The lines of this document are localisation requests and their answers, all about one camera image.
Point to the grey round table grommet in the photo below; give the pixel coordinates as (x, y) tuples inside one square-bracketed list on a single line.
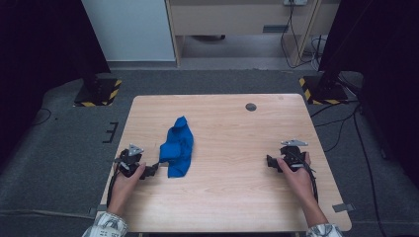
[(251, 107)]

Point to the striped black stand base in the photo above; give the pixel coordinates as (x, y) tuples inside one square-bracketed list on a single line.
[(324, 92), (99, 94)]

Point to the light wooden desk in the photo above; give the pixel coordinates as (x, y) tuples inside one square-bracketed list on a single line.
[(224, 18)]

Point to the black curtain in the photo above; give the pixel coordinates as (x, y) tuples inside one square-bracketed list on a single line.
[(378, 39), (42, 49)]

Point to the grey tape strip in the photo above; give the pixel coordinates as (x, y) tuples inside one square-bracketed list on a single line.
[(97, 210), (343, 207)]

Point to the white cabinet panel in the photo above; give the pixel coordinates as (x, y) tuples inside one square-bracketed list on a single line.
[(128, 29)]

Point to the person's left hand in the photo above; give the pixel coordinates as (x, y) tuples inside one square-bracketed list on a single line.
[(125, 186)]

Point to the blue towel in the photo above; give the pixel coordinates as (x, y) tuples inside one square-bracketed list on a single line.
[(179, 148)]

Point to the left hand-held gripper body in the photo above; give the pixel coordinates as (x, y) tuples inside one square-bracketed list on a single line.
[(128, 161)]

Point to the white power strip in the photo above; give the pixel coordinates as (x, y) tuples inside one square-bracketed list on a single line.
[(295, 2)]

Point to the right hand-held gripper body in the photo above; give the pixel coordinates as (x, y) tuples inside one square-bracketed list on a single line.
[(291, 156)]

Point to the person's right hand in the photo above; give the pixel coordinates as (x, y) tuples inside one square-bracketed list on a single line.
[(301, 182)]

